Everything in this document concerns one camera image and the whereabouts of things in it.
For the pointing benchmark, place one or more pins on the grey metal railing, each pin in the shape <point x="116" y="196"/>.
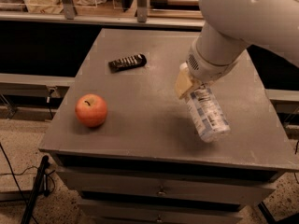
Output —
<point x="133" y="13"/>

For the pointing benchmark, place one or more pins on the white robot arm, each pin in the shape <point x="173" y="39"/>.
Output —
<point x="230" y="27"/>

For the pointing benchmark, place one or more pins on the black tripod leg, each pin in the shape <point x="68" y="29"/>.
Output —
<point x="40" y="175"/>

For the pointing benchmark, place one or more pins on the low grey bench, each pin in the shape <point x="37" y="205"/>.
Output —
<point x="31" y="85"/>

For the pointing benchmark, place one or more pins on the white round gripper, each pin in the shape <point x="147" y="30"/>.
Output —
<point x="204" y="68"/>

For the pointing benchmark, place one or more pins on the red apple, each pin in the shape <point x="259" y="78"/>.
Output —
<point x="91" y="110"/>

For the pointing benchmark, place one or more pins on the grey drawer cabinet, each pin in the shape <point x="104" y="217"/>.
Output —
<point x="148" y="139"/>

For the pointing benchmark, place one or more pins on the upper drawer metal handle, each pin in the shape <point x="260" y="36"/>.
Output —
<point x="161" y="192"/>

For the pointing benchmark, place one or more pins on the clear plastic water bottle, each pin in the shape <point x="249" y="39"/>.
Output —
<point x="206" y="113"/>

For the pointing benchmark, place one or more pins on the lower drawer metal handle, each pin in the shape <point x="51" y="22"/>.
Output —
<point x="159" y="220"/>

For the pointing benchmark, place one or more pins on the drawer metal handle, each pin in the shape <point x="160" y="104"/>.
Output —
<point x="161" y="192"/>
<point x="159" y="220"/>

